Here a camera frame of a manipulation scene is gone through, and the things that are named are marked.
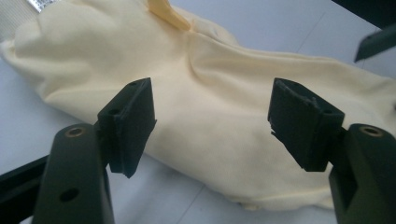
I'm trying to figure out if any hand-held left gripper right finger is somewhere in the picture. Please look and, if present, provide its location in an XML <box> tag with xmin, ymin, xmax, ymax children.
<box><xmin>267</xmin><ymin>77</ymin><xmax>346</xmax><ymax>173</ymax></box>

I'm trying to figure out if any cream baby garment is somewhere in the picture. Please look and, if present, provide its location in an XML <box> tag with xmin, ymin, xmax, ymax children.
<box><xmin>0</xmin><ymin>0</ymin><xmax>396</xmax><ymax>213</ymax></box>

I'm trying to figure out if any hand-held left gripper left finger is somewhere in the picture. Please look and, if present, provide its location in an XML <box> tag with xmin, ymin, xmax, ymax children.
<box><xmin>96</xmin><ymin>77</ymin><xmax>158</xmax><ymax>179</ymax></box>

